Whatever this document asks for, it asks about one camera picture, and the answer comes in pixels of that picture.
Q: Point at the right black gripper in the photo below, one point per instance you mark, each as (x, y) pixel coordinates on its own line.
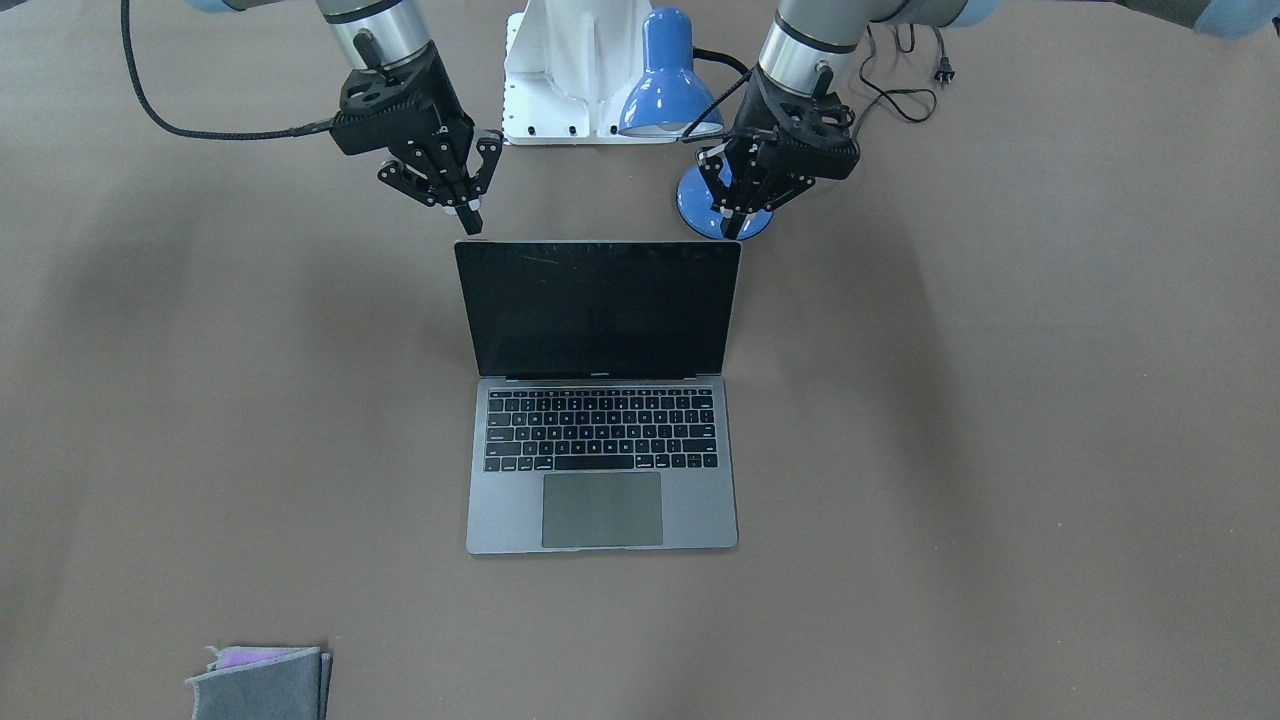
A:
(438, 103)

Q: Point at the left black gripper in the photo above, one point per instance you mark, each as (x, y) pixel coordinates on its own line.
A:
(757, 118)

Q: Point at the grey laptop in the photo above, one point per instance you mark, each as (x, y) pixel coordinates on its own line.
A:
(601, 418)

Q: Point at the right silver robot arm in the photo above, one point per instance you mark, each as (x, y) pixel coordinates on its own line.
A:
(380, 35)

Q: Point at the blue desk lamp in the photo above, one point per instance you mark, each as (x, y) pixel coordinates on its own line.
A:
(666, 101)

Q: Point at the folded grey cloth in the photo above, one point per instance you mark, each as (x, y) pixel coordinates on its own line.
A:
(246, 682)

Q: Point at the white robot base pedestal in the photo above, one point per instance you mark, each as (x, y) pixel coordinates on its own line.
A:
(569, 67)

